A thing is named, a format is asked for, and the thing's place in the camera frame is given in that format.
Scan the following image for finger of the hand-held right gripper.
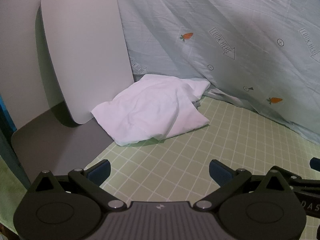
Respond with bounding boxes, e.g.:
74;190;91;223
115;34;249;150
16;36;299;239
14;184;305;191
309;157;320;171

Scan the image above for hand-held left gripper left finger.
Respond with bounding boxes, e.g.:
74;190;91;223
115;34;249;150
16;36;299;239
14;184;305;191
26;159;125;209

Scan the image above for white pants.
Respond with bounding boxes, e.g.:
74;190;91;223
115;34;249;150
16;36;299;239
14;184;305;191
90;74;210;146

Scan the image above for grey rounded board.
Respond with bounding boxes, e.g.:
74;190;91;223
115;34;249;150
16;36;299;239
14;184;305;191
40;0;135;125
11;105;118;189

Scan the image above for light blue printed blanket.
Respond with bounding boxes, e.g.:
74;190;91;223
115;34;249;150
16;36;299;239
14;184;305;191
72;0;320;145

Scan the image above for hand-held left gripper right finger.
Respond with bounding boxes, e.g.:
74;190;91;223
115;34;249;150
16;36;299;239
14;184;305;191
195;159;294;209

